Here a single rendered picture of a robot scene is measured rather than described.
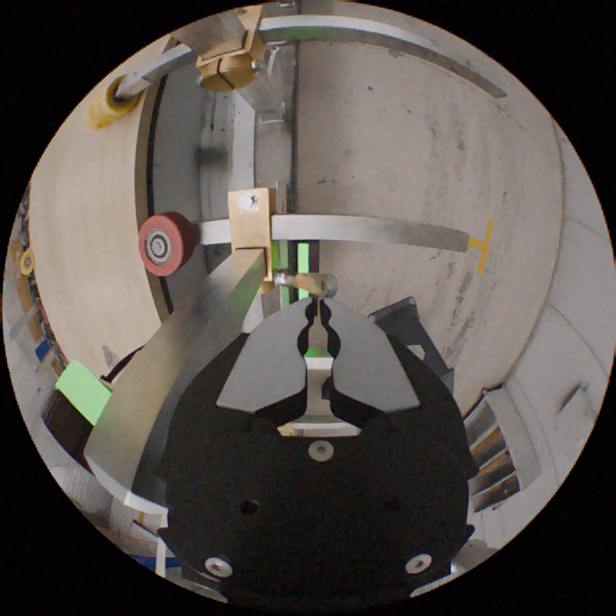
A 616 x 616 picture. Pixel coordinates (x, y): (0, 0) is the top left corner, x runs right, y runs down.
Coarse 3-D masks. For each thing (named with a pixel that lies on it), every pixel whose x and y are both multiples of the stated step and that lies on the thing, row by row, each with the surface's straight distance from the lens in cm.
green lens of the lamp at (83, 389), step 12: (72, 360) 14; (72, 372) 13; (84, 372) 13; (60, 384) 13; (72, 384) 13; (84, 384) 12; (96, 384) 12; (72, 396) 12; (84, 396) 12; (96, 396) 12; (108, 396) 12; (84, 408) 12; (96, 408) 12; (96, 420) 12
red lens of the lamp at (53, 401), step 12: (60, 396) 13; (48, 408) 13; (60, 408) 12; (48, 420) 13; (60, 420) 12; (72, 420) 12; (60, 432) 12; (72, 432) 12; (84, 432) 12; (72, 444) 12; (84, 444) 12; (84, 456) 12
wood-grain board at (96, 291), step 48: (144, 48) 53; (144, 96) 38; (96, 144) 44; (144, 144) 35; (48, 192) 72; (96, 192) 41; (144, 192) 33; (48, 240) 71; (96, 240) 41; (48, 288) 83; (96, 288) 46; (144, 288) 34; (96, 336) 58; (144, 336) 41
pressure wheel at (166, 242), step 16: (144, 224) 30; (160, 224) 28; (176, 224) 27; (144, 240) 30; (160, 240) 28; (176, 240) 27; (192, 240) 28; (144, 256) 31; (160, 256) 29; (176, 256) 27; (160, 272) 30
